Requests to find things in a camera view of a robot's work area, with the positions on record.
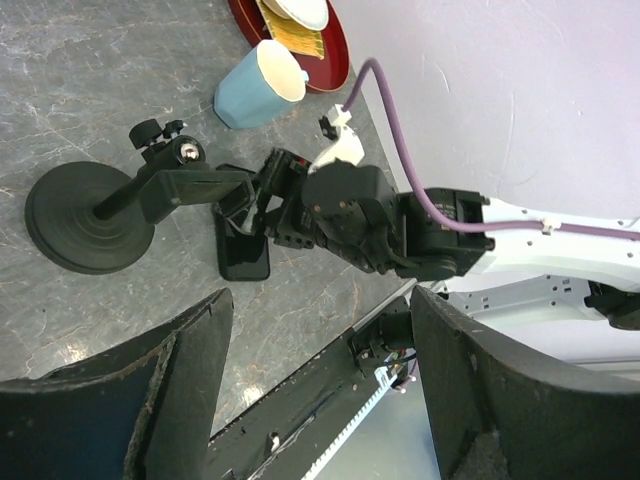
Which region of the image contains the white paper plate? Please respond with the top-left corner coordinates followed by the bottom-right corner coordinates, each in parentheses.
top-left (262, 0), bottom-right (329, 31)

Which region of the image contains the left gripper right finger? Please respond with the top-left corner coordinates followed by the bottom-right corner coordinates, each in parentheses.
top-left (411, 287), bottom-right (639, 479)

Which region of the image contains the red round tray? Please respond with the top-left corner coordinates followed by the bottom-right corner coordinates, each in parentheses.
top-left (228, 1), bottom-right (350, 94)

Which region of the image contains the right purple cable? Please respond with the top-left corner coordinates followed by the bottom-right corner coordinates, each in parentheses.
top-left (344, 56), bottom-right (640, 241)

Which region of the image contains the light blue mug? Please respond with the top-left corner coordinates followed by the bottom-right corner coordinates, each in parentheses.
top-left (213, 40), bottom-right (309, 129)

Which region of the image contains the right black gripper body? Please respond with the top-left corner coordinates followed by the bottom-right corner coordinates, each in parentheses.
top-left (249, 148), bottom-right (316, 250)

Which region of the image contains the black round-base phone holder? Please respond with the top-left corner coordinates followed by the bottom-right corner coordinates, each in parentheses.
top-left (24, 119), bottom-right (255, 275)

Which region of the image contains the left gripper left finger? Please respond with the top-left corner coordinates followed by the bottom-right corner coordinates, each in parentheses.
top-left (1, 289), bottom-right (233, 479)

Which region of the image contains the yellow sponge cloth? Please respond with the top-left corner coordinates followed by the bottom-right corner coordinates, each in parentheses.
top-left (256, 1), bottom-right (325, 59)

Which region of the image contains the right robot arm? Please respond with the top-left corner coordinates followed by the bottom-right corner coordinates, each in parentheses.
top-left (252, 149), bottom-right (639, 330)

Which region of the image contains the black phone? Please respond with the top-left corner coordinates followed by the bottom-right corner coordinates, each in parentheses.
top-left (211, 163), bottom-right (271, 282)

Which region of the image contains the grey cable duct rail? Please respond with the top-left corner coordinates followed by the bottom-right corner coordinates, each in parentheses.
top-left (302, 368), bottom-right (397, 480)

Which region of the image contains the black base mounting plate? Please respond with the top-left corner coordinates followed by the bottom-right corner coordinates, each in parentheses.
top-left (203, 296), bottom-right (410, 479)

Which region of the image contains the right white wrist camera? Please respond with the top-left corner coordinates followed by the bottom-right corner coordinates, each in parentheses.
top-left (307, 104), bottom-right (364, 175)

